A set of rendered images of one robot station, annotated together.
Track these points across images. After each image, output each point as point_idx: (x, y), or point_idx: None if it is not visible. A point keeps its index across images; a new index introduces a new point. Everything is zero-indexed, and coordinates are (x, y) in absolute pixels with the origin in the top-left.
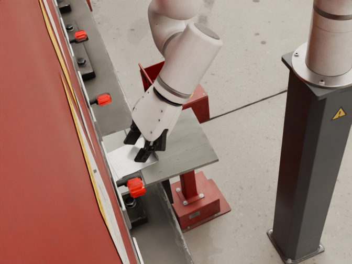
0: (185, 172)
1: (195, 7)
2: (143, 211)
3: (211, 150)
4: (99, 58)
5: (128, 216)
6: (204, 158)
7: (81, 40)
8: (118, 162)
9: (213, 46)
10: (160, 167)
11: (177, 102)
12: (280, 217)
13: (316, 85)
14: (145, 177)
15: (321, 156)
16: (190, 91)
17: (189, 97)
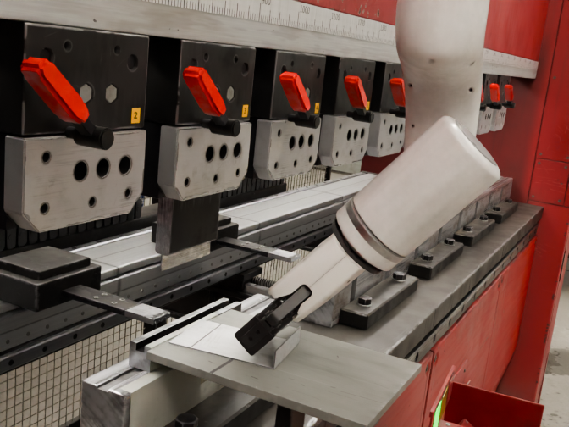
0: (289, 403)
1: (442, 33)
2: None
3: (372, 412)
4: (399, 322)
5: (25, 170)
6: (342, 410)
7: (293, 101)
8: (222, 337)
9: (461, 152)
10: (262, 375)
11: (350, 241)
12: None
13: None
14: (225, 368)
15: None
16: (384, 234)
17: (383, 255)
